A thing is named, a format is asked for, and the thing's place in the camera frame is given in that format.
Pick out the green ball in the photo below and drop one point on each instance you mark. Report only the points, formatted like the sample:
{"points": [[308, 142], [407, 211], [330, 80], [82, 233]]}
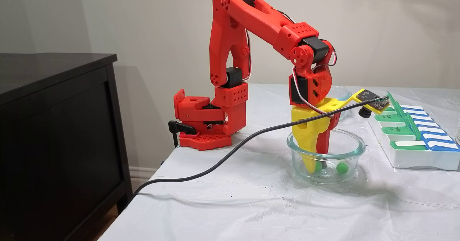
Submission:
{"points": [[318, 166], [342, 167]]}

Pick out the weekly pill organizer box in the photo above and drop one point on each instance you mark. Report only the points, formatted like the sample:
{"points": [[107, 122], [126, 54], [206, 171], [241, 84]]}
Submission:
{"points": [[413, 160]]}

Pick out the glass bowl of red balls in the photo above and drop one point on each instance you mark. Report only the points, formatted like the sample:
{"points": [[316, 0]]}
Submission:
{"points": [[343, 93]]}

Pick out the glass bowl of green balls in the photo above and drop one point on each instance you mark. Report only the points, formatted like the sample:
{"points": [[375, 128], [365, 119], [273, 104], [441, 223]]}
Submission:
{"points": [[345, 178]]}

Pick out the white tablecloth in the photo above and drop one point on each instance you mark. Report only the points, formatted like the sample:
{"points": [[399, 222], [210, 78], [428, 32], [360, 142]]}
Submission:
{"points": [[233, 212]]}

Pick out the black table clamp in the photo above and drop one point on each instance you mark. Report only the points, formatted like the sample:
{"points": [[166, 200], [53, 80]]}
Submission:
{"points": [[179, 126]]}

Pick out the black wooden cabinet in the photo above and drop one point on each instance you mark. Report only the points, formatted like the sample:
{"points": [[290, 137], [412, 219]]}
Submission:
{"points": [[54, 144]]}

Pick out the camera board on yellow mount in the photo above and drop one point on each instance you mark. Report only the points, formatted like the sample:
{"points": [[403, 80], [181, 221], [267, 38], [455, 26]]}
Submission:
{"points": [[370, 99]]}

